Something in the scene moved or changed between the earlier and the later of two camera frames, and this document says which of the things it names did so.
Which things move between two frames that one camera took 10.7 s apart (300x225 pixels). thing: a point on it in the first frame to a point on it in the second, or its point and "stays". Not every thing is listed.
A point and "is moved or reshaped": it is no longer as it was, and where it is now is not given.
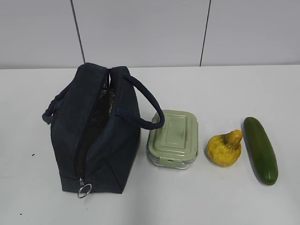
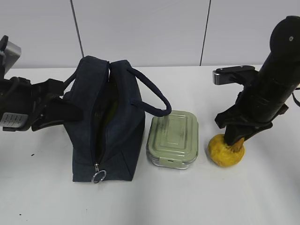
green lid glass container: x=175 y=144 stays
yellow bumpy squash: x=224 y=150 stays
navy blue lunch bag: x=95 y=129 is moved or reshaped
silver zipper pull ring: x=80 y=179 to x=99 y=176
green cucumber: x=261 y=151 to x=112 y=104
